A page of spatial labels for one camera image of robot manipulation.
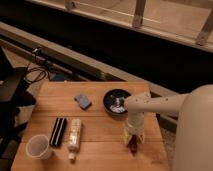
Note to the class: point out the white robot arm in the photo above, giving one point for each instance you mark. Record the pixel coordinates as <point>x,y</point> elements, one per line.
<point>194,133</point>

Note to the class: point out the black chair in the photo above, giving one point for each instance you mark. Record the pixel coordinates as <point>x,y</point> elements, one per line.
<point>12,95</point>

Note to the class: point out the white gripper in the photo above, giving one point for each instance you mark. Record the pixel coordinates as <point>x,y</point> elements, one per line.
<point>130,129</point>

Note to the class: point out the black rectangular box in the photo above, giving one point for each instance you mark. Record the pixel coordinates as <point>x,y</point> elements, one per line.
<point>58,132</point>

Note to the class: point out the clear plastic cup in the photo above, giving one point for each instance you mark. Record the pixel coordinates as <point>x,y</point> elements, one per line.
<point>38,147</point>

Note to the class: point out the white plastic bottle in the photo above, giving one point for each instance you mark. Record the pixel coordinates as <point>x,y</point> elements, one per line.
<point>74,138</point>

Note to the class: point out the blue sponge block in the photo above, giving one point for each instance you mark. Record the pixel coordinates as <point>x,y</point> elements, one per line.
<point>83,101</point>

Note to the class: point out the black bowl with wrapper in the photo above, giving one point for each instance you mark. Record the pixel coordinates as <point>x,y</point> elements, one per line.
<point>113,101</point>

